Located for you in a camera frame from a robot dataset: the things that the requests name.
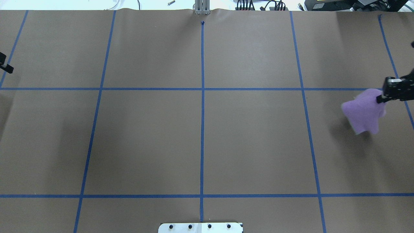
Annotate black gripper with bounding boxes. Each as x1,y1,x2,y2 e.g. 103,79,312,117
376,69,414,104

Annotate purple cloth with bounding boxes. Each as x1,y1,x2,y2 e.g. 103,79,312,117
341,89,386,135

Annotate aluminium frame post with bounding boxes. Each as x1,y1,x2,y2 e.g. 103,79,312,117
193,0,211,15

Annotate white pedestal column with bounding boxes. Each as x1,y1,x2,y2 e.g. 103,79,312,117
158,222,244,233

